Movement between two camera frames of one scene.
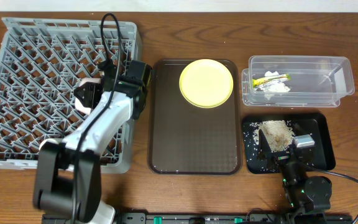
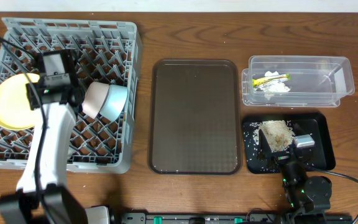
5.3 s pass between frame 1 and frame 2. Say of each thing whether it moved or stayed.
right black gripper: stayed
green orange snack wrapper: stayed
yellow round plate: moved
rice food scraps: stayed
